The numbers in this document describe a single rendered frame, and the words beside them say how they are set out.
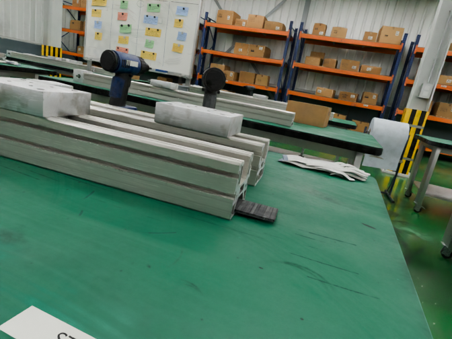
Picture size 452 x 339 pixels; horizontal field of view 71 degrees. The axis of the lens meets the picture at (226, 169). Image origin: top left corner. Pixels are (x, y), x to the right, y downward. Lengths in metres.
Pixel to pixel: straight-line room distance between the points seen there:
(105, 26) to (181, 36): 1.03
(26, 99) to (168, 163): 0.25
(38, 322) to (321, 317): 0.23
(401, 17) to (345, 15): 1.52
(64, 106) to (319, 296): 0.48
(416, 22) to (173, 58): 8.59
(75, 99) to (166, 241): 0.34
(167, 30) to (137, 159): 3.40
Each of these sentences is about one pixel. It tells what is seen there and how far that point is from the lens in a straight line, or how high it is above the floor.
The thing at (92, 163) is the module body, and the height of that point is 0.81.
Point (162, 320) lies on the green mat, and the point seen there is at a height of 0.78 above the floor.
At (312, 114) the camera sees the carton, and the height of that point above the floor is 0.86.
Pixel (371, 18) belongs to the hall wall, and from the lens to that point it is 11.19.
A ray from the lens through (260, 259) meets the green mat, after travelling 0.38.
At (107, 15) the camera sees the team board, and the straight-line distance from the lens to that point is 4.36.
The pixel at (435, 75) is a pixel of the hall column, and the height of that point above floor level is 1.66.
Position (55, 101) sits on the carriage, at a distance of 0.59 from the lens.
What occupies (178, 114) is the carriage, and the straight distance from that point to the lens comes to 0.65.
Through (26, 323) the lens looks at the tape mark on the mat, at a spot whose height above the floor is 0.78.
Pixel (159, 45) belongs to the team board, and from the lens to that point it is 3.88.
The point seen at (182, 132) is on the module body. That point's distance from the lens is 0.66.
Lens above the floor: 0.96
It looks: 15 degrees down
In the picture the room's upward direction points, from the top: 10 degrees clockwise
